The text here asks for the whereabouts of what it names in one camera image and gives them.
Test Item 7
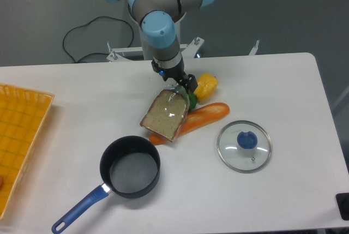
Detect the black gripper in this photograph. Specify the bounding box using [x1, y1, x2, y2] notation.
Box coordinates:
[151, 59, 198, 92]

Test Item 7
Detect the yellow bell pepper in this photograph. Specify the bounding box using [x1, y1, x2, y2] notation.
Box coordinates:
[194, 73, 219, 102]

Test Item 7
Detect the black cable on floor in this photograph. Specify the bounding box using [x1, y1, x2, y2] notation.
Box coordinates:
[62, 15, 135, 63]

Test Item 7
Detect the black device at table edge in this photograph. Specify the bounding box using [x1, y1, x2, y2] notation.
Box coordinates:
[335, 193, 349, 221]

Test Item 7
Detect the green bell pepper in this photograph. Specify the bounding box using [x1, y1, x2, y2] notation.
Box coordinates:
[188, 91, 197, 112]

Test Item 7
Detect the glass pot lid blue knob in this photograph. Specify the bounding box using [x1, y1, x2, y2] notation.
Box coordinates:
[216, 120, 273, 173]

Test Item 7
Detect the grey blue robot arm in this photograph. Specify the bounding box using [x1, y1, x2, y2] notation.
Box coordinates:
[107, 0, 214, 92]

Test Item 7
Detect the orange baguette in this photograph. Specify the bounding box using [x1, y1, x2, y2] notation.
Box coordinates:
[149, 103, 230, 145]

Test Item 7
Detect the black saucepan blue handle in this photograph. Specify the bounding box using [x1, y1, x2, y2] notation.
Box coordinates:
[51, 136, 161, 233]

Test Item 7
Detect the bagged toast slice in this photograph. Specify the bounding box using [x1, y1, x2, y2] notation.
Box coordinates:
[140, 84, 190, 142]

